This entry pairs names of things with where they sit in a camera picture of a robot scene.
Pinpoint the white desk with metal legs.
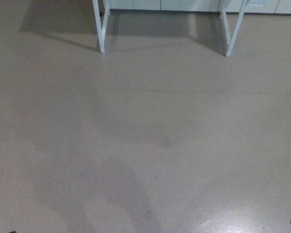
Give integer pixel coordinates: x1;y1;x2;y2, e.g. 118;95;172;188
92;0;248;58

